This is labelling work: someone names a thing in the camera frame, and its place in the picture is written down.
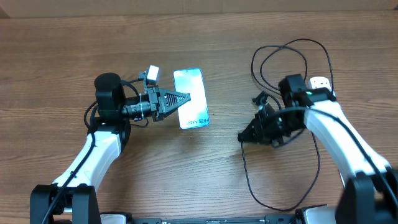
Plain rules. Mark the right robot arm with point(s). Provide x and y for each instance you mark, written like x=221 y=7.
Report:
x=370 y=182

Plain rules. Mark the white power strip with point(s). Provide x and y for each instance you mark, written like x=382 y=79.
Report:
x=320 y=82

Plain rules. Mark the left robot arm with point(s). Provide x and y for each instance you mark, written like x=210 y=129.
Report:
x=108 y=121

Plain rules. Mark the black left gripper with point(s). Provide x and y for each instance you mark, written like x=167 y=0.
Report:
x=155 y=93

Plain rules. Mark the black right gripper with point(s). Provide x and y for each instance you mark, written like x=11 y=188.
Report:
x=258 y=128

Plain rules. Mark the blue Galaxy smartphone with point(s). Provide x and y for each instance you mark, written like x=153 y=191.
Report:
x=194 y=113

